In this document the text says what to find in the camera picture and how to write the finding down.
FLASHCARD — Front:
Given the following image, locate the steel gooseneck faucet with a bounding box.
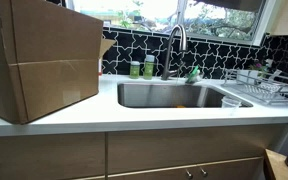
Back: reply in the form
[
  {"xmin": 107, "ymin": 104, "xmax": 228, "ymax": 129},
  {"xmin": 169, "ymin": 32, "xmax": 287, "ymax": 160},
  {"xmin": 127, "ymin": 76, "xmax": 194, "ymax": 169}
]
[{"xmin": 161, "ymin": 24, "xmax": 188, "ymax": 81}]

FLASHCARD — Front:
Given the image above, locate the tall green soap bottle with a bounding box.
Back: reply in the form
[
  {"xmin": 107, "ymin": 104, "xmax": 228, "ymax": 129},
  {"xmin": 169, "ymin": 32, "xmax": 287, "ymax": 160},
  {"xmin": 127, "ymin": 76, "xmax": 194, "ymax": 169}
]
[{"xmin": 142, "ymin": 54, "xmax": 156, "ymax": 81}]

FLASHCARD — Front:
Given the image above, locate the stainless steel sink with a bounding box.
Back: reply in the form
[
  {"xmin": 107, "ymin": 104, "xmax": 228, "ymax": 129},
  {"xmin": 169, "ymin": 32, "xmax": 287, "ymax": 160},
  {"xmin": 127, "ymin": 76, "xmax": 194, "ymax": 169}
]
[{"xmin": 117, "ymin": 82, "xmax": 254, "ymax": 109}]

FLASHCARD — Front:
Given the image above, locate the kitchen window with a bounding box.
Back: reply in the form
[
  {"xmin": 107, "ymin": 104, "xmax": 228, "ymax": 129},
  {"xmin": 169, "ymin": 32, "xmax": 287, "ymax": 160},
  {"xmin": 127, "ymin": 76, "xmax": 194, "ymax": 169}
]
[{"xmin": 65, "ymin": 0, "xmax": 277, "ymax": 47}]

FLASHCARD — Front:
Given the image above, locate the short green soap bottle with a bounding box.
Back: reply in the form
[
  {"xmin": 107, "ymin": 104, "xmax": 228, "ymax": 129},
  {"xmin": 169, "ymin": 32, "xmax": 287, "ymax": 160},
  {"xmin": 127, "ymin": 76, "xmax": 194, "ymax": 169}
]
[{"xmin": 129, "ymin": 60, "xmax": 141, "ymax": 80}]

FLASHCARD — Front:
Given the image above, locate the wooden platform board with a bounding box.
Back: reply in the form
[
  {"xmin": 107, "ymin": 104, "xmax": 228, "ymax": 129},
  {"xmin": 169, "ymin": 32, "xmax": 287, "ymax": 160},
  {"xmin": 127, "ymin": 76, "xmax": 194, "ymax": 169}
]
[{"xmin": 263, "ymin": 148, "xmax": 288, "ymax": 180}]

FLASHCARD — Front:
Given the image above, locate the metal wire dish rack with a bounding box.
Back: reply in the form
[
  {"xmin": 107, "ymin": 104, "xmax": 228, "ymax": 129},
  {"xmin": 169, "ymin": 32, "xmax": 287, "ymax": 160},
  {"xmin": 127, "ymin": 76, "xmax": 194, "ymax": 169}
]
[{"xmin": 221, "ymin": 68, "xmax": 288, "ymax": 107}]

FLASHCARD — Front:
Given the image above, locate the green sponge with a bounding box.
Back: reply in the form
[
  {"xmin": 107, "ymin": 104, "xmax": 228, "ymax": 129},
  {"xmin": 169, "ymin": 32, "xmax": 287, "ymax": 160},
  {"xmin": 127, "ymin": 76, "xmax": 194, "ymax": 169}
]
[{"xmin": 187, "ymin": 64, "xmax": 201, "ymax": 84}]

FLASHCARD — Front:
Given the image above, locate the brown cardboard box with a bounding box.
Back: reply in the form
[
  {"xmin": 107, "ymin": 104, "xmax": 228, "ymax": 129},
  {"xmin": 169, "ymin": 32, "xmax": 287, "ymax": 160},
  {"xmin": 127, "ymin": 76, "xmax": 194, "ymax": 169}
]
[{"xmin": 0, "ymin": 0, "xmax": 117, "ymax": 125}]

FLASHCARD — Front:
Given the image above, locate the white utensil holder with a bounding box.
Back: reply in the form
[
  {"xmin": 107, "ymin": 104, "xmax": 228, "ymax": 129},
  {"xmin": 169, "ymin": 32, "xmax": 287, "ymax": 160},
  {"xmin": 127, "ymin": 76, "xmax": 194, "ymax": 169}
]
[{"xmin": 236, "ymin": 69, "xmax": 260, "ymax": 85}]

